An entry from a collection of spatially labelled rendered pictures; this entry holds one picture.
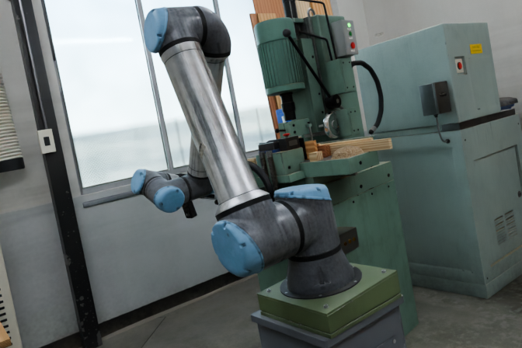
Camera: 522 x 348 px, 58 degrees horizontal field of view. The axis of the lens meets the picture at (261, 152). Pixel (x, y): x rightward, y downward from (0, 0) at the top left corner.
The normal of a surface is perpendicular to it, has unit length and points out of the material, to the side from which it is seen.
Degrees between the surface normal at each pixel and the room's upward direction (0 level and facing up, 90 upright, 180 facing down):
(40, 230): 90
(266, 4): 88
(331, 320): 90
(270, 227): 73
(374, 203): 90
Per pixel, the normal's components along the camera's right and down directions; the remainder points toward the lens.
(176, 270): 0.60, -0.07
